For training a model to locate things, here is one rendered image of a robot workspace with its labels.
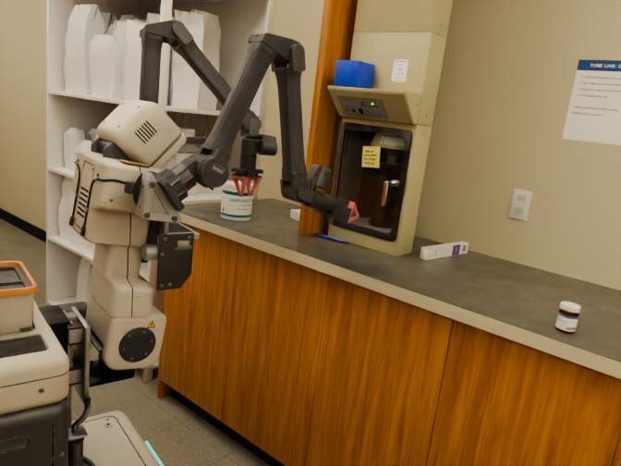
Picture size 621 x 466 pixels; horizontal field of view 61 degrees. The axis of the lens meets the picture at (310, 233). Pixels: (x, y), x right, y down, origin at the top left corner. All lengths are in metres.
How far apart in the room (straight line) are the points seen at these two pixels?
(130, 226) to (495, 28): 1.54
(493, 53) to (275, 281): 1.21
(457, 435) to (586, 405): 0.38
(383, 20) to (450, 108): 0.51
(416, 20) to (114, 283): 1.27
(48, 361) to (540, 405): 1.20
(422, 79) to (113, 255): 1.13
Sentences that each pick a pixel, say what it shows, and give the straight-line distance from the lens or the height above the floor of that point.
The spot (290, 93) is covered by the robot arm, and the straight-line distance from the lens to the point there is 1.46.
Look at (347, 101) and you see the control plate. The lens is 1.93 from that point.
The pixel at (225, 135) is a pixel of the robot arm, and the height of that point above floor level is 1.33.
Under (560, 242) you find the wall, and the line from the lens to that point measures 2.14.
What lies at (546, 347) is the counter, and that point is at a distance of 1.45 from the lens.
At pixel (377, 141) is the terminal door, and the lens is 1.92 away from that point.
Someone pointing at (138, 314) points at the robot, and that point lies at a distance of 1.53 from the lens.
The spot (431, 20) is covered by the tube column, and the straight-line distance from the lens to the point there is 1.89.
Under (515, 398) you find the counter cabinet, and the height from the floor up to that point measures 0.74.
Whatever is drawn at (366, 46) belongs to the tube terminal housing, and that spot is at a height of 1.66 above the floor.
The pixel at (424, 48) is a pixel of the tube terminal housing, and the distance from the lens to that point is 1.88.
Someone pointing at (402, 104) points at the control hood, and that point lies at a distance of 1.80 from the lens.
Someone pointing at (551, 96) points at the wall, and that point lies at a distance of 2.15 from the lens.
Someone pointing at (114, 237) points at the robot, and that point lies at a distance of 1.47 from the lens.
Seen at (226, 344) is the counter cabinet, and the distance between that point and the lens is 2.21.
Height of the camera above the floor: 1.41
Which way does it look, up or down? 13 degrees down
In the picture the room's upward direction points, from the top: 7 degrees clockwise
